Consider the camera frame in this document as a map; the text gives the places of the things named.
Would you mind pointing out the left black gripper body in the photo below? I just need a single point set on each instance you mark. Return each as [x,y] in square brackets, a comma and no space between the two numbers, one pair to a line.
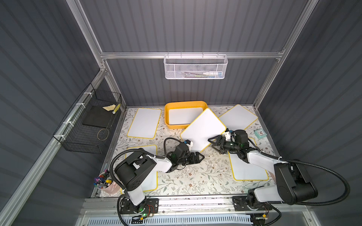
[189,157]

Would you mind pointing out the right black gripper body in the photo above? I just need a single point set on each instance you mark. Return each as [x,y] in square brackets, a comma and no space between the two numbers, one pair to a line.
[224,144]

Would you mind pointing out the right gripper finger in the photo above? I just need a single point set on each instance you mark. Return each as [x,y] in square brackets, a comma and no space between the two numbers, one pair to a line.
[216,140]
[220,148]

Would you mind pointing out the whiteboard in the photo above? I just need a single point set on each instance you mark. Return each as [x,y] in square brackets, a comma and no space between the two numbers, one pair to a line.
[150,182]
[238,118]
[242,171]
[183,115]
[205,126]
[145,123]

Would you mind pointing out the yellow plastic storage box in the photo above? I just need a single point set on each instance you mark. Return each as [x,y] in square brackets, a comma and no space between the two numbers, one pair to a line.
[178,105]

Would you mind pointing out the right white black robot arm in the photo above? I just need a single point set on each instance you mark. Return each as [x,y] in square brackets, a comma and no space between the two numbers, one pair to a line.
[293,184]

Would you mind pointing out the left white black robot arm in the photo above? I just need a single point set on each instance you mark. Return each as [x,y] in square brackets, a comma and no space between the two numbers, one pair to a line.
[131,167]

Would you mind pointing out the floral table mat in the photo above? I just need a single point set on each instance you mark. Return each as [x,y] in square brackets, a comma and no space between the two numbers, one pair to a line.
[213,176]

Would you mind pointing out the small teal clock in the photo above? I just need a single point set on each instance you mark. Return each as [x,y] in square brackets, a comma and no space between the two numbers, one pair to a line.
[260,133]

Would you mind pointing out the white marker in basket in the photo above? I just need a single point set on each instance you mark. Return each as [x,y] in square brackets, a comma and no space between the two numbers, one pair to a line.
[213,74]

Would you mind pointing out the pink pen cup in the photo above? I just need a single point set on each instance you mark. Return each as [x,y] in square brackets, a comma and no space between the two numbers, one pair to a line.
[105,183]

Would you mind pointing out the yellow sticky note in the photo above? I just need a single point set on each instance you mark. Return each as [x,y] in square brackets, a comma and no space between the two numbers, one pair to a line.
[110,107]

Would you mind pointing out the black pad in basket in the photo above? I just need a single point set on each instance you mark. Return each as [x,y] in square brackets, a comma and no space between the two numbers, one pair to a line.
[98,117]

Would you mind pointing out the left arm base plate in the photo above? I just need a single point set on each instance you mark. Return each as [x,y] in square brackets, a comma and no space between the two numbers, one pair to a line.
[148,206]

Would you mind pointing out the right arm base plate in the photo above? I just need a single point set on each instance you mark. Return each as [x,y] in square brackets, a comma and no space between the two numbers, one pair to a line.
[244,203]

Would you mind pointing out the white wire mesh basket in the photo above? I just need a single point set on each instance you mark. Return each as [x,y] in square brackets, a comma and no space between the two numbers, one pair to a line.
[192,66]

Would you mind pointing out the aluminium rail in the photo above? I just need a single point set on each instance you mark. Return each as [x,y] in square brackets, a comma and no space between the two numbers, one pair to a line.
[171,205]

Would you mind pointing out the black wire basket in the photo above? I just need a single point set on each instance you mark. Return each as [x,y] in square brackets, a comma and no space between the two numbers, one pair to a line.
[75,137]

